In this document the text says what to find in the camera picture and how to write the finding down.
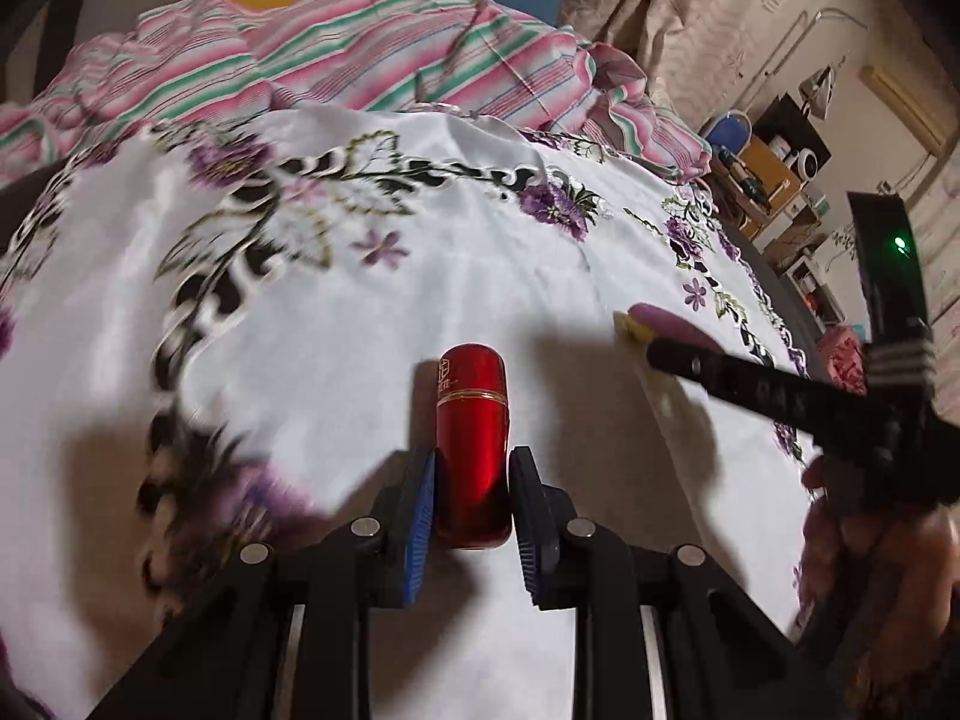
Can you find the yellow toy piece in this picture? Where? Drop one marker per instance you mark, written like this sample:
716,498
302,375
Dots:
630,328

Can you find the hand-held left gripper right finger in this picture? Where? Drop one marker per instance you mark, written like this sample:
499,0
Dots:
529,532

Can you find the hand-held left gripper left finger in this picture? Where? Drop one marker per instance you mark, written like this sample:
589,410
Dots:
420,532

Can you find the purple oval toy piece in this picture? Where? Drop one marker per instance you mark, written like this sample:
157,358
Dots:
675,322

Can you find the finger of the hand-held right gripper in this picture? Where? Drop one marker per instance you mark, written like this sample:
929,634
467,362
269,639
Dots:
750,382

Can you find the white floral cloth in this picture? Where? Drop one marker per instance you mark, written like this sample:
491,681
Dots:
375,292

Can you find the person's right hand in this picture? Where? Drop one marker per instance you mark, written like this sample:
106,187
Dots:
900,600

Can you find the pink green striped blanket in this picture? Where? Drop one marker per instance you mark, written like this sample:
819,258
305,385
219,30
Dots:
337,52

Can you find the wooden shelf unit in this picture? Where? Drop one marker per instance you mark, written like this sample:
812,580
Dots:
765,165

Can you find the pink patterned cloth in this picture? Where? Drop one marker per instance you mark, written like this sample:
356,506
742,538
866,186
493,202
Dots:
840,356

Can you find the red metal cylinder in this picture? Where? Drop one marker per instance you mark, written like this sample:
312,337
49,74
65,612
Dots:
472,450

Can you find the white air conditioner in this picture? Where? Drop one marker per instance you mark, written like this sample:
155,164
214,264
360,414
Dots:
900,101

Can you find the beige patterned curtain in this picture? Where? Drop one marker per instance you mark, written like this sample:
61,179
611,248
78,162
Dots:
675,15

